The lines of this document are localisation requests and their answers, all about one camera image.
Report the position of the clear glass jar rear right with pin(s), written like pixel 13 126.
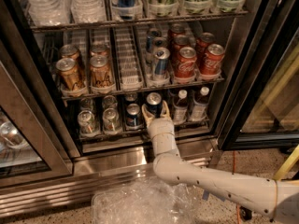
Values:
pixel 109 101

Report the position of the blue tape cross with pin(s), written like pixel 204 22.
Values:
pixel 207 195

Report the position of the gold can front left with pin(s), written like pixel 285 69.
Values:
pixel 70 73

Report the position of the silver can behind left door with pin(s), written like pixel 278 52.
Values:
pixel 12 136

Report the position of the silver blue can middle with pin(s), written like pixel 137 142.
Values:
pixel 159 42

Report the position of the blue pepsi can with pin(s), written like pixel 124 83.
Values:
pixel 133 115
pixel 130 98
pixel 154 103

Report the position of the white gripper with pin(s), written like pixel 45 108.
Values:
pixel 161 127

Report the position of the left glass fridge door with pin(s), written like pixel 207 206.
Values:
pixel 22 109

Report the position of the yellow black robot base frame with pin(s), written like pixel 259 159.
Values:
pixel 278 176

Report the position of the red coca-cola can front right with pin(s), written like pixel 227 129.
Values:
pixel 211 62

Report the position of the clear water bottles left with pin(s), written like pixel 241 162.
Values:
pixel 50 12

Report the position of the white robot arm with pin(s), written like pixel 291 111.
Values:
pixel 277 200

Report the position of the stainless steel display fridge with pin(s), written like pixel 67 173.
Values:
pixel 107 160

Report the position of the red coca-cola can middle left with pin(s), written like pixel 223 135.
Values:
pixel 179 42

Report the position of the clear plastic bin with wrap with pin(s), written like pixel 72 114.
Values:
pixel 147 201

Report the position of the right glass fridge door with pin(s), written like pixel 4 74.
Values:
pixel 263 107

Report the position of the red coca-cola can front left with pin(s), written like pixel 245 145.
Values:
pixel 186 59

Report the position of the clear water bottles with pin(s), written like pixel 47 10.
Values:
pixel 50 12
pixel 88 11

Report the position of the clear water bottles right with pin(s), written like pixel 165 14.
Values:
pixel 88 11

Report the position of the gold can rear right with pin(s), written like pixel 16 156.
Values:
pixel 99 49

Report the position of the white-cap bottle left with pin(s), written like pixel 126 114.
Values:
pixel 180 107

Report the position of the gold can rear left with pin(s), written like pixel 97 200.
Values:
pixel 70 51

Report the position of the silver blue can rear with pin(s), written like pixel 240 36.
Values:
pixel 151 34

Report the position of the red coca-cola can rear left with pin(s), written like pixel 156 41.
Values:
pixel 174 30

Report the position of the white-cap bottle right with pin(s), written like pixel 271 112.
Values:
pixel 199 104

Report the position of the red coca-cola can rear right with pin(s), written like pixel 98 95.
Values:
pixel 202 42

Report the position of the glass fridge door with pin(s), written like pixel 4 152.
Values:
pixel 263 107
pixel 22 109

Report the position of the clear glass jar front left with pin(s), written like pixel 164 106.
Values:
pixel 86 122

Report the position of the silver blue can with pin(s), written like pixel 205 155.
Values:
pixel 159 63
pixel 151 34
pixel 159 42

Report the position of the clear glass jar front right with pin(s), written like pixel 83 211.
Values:
pixel 111 120

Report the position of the gold can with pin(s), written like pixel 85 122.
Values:
pixel 101 71
pixel 99 49
pixel 70 73
pixel 70 51

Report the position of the clear glass jar rear left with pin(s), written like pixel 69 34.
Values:
pixel 87 104

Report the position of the silver blue can front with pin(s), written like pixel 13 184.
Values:
pixel 159 63

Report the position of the red coca-cola can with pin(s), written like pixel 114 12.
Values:
pixel 202 42
pixel 179 42
pixel 211 62
pixel 186 59
pixel 174 30

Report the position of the gold can front right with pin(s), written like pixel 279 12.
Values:
pixel 101 71

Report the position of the white-cap bottle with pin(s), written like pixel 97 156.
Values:
pixel 199 104
pixel 180 107

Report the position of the clear glass jar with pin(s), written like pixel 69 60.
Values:
pixel 109 101
pixel 87 104
pixel 111 120
pixel 86 122

